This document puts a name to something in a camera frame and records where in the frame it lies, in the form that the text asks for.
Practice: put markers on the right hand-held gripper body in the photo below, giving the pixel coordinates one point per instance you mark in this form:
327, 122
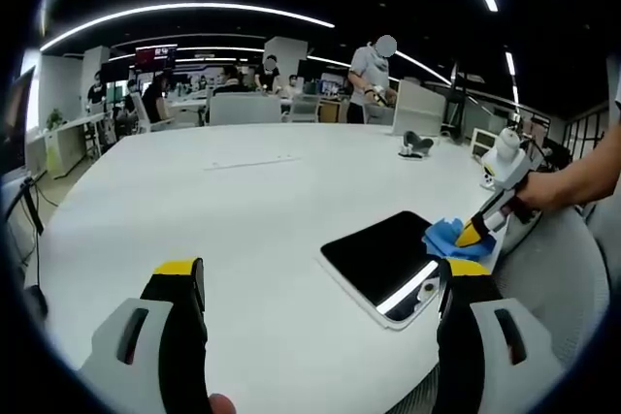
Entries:
504, 164

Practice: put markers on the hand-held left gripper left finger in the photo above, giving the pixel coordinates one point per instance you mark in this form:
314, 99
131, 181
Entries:
179, 331

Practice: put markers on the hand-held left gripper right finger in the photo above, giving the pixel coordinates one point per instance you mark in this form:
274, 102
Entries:
461, 336

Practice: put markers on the blue cleaning cloth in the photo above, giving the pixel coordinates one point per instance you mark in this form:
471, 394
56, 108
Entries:
441, 239

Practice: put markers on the person's right hand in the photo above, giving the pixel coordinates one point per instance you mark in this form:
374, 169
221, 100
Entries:
532, 193

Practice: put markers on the black metal stand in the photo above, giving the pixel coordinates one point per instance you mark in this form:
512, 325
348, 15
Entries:
456, 108

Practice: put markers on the grey mesh office chair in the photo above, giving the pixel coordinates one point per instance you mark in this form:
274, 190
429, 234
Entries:
548, 278

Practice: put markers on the grey curved object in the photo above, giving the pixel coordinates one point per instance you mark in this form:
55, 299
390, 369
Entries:
415, 142

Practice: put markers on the white desk partition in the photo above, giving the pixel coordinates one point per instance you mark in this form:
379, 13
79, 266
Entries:
419, 108

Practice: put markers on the white panel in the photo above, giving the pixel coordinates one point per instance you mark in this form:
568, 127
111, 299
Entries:
245, 111

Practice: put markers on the potted green plant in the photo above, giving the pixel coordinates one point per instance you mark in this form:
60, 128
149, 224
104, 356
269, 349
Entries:
55, 118

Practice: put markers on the black computer monitor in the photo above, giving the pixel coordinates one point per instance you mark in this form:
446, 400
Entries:
14, 118

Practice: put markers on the red wall screen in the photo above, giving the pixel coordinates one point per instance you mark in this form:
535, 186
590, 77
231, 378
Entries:
155, 57

